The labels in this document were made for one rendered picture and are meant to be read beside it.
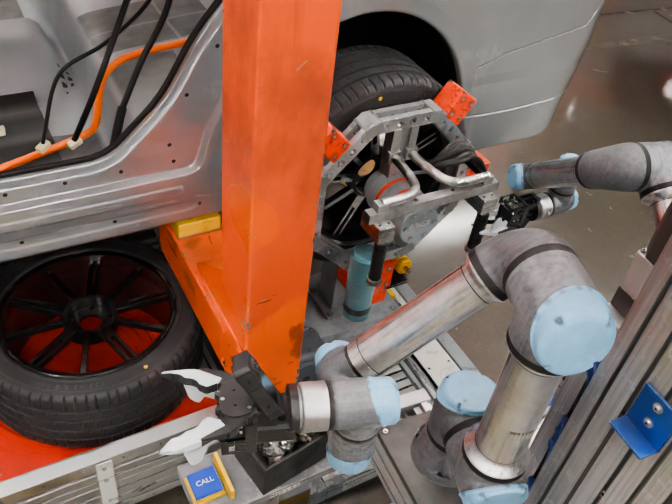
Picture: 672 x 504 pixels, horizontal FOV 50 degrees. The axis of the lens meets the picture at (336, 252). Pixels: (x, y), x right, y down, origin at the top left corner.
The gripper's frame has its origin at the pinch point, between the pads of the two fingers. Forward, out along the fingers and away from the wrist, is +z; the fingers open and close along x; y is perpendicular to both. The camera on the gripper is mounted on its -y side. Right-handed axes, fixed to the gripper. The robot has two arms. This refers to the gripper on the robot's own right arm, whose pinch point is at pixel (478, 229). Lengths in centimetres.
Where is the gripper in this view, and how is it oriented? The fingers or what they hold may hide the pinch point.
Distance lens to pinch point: 209.8
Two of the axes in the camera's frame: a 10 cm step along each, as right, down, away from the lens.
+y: 1.1, -7.4, -6.6
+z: -8.7, 2.5, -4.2
